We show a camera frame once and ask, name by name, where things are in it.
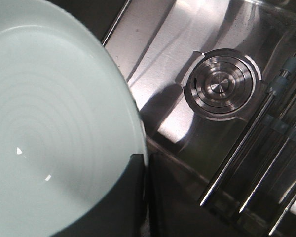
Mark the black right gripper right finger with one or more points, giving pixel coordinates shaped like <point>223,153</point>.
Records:
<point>173,211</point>

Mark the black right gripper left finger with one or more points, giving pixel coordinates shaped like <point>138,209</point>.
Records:
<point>120,213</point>

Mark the pale green round plate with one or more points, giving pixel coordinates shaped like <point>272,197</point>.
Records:
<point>68,122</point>

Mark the steel dish drying rack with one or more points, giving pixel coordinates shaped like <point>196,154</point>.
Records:
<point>253,192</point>

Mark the stainless steel sink basin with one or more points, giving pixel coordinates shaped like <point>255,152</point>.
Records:
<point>154,42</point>

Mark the round steel sink drain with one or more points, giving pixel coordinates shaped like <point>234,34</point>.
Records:
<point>222,85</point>

